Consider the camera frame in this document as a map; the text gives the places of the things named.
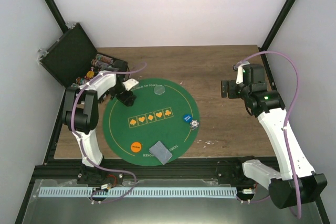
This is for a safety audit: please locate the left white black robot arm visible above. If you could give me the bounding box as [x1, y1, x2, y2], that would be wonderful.
[62, 62, 147, 184]

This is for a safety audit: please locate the round green poker mat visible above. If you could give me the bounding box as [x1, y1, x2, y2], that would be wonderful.
[102, 79, 200, 166]

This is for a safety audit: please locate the orange big blind button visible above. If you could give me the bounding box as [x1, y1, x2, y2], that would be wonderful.
[130, 142, 142, 153]

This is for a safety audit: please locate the light blue slotted strip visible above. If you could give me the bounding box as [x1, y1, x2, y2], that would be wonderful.
[38, 187, 237, 198]

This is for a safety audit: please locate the black poker chip case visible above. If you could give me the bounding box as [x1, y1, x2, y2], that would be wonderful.
[39, 23, 129, 95]

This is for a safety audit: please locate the clear dealer button disc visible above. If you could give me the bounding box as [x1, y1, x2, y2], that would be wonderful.
[154, 84, 165, 95]

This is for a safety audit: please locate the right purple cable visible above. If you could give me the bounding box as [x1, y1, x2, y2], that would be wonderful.
[235, 50, 302, 219]

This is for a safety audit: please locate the purple cable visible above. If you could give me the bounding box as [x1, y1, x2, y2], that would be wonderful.
[235, 50, 302, 219]
[72, 61, 148, 205]

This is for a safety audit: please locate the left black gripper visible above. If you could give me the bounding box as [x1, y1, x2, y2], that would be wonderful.
[109, 84, 135, 107]

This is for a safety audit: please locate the black aluminium frame rail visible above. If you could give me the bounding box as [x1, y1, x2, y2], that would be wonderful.
[31, 165, 313, 182]

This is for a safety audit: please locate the blue small blind button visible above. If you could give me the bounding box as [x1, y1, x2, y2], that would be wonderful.
[183, 114, 193, 123]

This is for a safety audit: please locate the blue playing card deck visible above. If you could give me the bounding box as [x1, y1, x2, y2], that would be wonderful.
[149, 141, 173, 165]

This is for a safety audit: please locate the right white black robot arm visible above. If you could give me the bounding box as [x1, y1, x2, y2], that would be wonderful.
[221, 61, 327, 209]

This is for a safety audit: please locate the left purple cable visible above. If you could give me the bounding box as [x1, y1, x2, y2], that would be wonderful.
[72, 61, 148, 205]

